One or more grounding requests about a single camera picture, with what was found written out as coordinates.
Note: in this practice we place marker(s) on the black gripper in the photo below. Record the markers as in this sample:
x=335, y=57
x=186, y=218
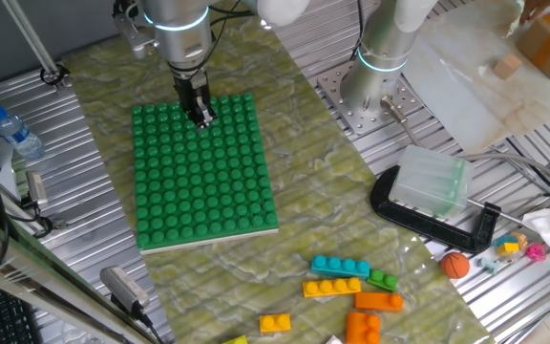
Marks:
x=191, y=91

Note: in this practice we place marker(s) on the cardboard box with tape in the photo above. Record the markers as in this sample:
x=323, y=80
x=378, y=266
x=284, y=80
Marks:
x=549, y=48

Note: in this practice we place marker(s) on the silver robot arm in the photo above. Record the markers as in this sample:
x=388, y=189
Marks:
x=179, y=43

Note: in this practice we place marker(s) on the person's hand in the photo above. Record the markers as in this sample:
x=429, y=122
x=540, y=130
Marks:
x=540, y=7

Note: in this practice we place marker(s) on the green studded baseplate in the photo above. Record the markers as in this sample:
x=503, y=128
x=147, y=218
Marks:
x=198, y=191

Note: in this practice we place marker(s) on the green marble pattern mat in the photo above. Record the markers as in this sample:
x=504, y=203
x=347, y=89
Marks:
x=313, y=191

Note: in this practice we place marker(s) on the metal robot mounting plate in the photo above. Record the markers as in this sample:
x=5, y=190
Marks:
x=351, y=119

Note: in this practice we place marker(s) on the clear water bottle blue cap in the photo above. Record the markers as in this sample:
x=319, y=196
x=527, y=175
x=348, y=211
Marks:
x=17, y=136

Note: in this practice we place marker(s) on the teal four-stud brick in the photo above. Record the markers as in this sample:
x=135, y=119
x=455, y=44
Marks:
x=339, y=268

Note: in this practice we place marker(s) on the yellow-orange four-stud brick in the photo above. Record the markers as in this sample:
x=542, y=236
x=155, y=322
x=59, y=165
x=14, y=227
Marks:
x=332, y=287

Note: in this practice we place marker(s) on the yellow-orange two-stud brick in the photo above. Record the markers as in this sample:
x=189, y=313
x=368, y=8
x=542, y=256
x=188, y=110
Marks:
x=275, y=324

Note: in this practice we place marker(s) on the black C-clamp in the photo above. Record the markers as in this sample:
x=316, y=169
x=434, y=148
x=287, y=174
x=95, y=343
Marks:
x=399, y=215

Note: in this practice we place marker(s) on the lime yellow brick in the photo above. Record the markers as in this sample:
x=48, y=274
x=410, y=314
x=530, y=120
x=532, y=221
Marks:
x=237, y=340

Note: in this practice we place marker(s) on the translucent plastic box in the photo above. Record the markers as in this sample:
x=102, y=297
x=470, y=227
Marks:
x=428, y=184

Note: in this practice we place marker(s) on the green two-stud brick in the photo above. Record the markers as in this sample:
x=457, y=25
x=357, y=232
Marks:
x=382, y=281

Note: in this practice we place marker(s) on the orange long brick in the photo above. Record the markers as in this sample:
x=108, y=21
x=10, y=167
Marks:
x=375, y=302

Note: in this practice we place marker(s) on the orange square brick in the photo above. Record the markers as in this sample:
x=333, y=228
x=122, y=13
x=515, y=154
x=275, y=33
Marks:
x=361, y=329

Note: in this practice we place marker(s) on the small toy basketball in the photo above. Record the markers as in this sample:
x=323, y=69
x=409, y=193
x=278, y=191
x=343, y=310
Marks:
x=455, y=265

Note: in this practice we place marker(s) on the small wooden cube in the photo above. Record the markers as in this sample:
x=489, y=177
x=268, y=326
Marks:
x=507, y=67

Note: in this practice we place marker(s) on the light blue toy bolt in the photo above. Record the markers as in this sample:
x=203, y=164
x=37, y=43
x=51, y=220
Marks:
x=489, y=265

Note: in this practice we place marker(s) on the teal and yellow small block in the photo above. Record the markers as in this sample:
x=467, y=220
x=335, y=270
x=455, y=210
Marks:
x=508, y=246

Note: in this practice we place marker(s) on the tan wooden toy piece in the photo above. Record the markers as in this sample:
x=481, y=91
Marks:
x=521, y=239

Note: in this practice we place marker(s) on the pink toy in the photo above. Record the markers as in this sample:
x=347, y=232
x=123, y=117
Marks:
x=536, y=251

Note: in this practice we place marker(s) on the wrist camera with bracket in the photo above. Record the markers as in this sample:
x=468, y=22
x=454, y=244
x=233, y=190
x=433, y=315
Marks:
x=134, y=33

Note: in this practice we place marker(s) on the small grey camera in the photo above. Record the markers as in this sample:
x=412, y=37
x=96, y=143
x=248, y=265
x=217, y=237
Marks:
x=36, y=188

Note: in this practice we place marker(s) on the metal camera stand pole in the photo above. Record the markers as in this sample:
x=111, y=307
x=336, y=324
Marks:
x=31, y=43

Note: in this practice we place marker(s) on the small camera mount bracket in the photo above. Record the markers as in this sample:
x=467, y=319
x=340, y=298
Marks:
x=41, y=222

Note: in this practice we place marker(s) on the aluminium frame bar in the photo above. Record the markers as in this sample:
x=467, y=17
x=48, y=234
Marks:
x=41, y=286

